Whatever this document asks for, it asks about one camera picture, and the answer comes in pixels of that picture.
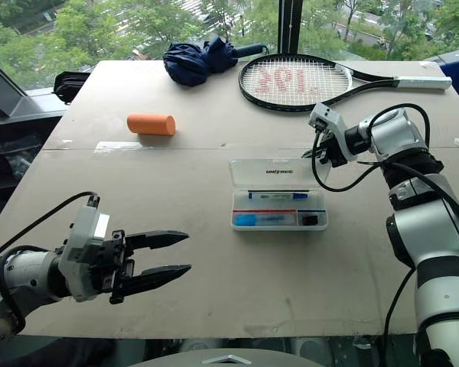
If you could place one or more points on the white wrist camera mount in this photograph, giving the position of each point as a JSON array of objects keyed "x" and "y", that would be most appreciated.
[
  {"x": 334, "y": 120},
  {"x": 85, "y": 229}
]

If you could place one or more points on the navy blue folded umbrella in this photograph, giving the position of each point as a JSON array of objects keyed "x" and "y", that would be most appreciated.
[{"x": 199, "y": 61}]

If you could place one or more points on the clear plastic pencil case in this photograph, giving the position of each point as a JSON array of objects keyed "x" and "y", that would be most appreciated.
[{"x": 279, "y": 206}]

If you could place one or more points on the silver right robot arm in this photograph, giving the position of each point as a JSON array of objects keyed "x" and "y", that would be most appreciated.
[{"x": 436, "y": 229}]

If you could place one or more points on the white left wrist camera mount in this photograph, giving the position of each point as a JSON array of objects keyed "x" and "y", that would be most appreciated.
[{"x": 85, "y": 229}]

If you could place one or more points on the orange foam cylinder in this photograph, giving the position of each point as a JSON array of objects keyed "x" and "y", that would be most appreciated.
[{"x": 151, "y": 124}]

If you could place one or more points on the black folded bag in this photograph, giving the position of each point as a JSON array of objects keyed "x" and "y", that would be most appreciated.
[{"x": 70, "y": 86}]

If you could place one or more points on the black and white tennis racket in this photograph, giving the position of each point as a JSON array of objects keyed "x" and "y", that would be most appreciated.
[{"x": 252, "y": 95}]

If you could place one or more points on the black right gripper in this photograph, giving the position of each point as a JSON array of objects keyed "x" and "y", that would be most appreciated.
[{"x": 333, "y": 151}]

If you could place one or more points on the clear tape strip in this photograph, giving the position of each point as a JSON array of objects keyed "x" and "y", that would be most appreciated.
[{"x": 116, "y": 147}]

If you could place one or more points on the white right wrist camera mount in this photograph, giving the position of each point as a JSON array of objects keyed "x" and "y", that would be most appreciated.
[{"x": 334, "y": 120}]

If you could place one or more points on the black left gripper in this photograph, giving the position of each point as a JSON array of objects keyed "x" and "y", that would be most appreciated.
[{"x": 107, "y": 260}]

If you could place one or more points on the marker with light blue cap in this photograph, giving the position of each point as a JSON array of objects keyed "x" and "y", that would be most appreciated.
[{"x": 252, "y": 219}]

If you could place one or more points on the small black and red eraser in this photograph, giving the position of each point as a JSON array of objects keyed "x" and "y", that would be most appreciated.
[{"x": 310, "y": 220}]

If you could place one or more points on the dark window frame post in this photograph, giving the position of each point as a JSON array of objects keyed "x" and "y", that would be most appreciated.
[{"x": 289, "y": 26}]

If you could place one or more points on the blue marker with white label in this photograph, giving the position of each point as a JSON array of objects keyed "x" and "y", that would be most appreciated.
[{"x": 277, "y": 196}]

